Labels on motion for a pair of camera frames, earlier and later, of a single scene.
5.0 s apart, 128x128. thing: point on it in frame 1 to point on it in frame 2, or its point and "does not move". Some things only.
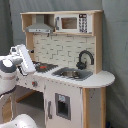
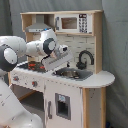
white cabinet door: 63,105 does not move
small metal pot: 71,74 does not move
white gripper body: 26,61 to 60,56
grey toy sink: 82,74 does not move
